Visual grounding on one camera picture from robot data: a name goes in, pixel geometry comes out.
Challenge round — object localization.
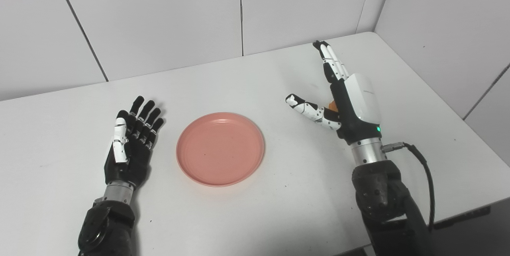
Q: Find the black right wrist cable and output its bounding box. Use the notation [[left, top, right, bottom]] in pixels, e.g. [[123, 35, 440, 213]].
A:
[[382, 142, 435, 233]]

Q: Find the pink round plate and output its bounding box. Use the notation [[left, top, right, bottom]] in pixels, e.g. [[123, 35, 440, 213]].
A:
[[176, 112, 265, 187]]

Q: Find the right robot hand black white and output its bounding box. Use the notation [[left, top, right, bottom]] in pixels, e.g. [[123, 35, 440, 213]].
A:
[[285, 40, 382, 145]]

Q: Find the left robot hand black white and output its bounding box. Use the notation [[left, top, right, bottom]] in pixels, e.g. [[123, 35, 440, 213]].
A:
[[104, 96, 165, 190]]

